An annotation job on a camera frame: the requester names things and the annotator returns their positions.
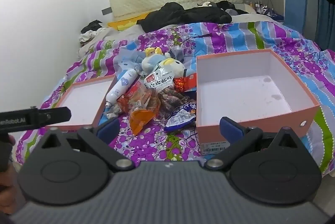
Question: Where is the clear grey snack packet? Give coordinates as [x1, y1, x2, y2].
[103, 104, 123, 120]

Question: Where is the red clear long snack packet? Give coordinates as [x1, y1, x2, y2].
[117, 80, 160, 116]

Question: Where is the blue snack packet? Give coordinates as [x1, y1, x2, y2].
[164, 102, 196, 132]

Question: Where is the small red foil packet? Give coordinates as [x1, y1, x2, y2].
[173, 73, 197, 92]

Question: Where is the white red-label snack packet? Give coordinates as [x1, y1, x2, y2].
[144, 69, 174, 91]

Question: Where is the green bean snack packet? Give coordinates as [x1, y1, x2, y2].
[153, 63, 174, 76]

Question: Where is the orange snack packet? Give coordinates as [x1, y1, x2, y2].
[129, 109, 155, 135]

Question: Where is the person's left hand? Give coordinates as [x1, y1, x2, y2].
[0, 134, 21, 215]

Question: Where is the shallow pink box lid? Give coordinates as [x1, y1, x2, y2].
[46, 75, 116, 132]

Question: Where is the deep pink cardboard box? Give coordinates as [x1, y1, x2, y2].
[196, 49, 320, 155]

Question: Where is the white spray bottle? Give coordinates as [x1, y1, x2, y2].
[105, 69, 138, 108]

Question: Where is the blue and white plush toy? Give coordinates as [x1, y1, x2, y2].
[141, 47, 196, 78]

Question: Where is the clothes heap on nightstand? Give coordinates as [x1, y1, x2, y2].
[79, 20, 107, 44]

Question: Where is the yellow pillow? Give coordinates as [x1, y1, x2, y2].
[107, 14, 147, 31]

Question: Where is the black clothes pile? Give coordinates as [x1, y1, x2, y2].
[137, 0, 247, 33]

